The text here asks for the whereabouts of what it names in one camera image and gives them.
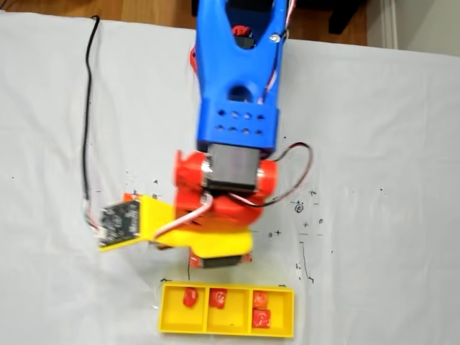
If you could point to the white wall baseboard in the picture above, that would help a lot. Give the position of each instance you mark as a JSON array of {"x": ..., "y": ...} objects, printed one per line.
[{"x": 390, "y": 21}]

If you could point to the black wooden dresser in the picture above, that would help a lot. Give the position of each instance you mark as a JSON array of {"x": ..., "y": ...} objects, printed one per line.
[{"x": 341, "y": 18}]

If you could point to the red candy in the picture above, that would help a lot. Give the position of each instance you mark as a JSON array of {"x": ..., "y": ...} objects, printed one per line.
[
  {"x": 218, "y": 298},
  {"x": 189, "y": 297},
  {"x": 261, "y": 318}
]

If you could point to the yellow three-compartment box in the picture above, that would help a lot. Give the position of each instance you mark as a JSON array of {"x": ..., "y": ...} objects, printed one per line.
[{"x": 230, "y": 325}]

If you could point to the orange candy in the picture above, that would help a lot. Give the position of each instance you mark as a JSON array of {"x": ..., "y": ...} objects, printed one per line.
[
  {"x": 259, "y": 299},
  {"x": 130, "y": 196}
]

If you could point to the white plastic table cover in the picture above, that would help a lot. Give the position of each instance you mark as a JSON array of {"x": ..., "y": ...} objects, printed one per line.
[{"x": 359, "y": 143}]

